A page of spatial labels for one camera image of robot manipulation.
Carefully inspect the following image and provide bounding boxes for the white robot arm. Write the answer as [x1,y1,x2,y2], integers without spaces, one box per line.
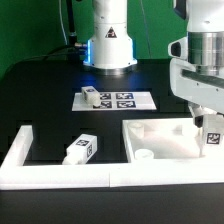
[84,0,224,129]

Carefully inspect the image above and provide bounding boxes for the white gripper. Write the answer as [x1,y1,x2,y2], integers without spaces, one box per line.
[170,58,224,128]

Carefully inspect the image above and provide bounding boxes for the white tag sheet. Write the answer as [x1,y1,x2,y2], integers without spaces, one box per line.
[72,92,156,111]

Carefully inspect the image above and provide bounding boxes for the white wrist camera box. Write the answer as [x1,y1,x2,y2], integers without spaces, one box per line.
[168,37,188,60]

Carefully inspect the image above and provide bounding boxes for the white U-shaped fence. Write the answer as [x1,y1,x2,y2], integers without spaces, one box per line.
[0,125,224,190]

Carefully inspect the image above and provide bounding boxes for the black cables behind robot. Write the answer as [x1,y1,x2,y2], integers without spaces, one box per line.
[9,0,89,68]

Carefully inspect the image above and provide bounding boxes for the white square tabletop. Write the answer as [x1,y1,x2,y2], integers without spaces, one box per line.
[121,117,224,165]

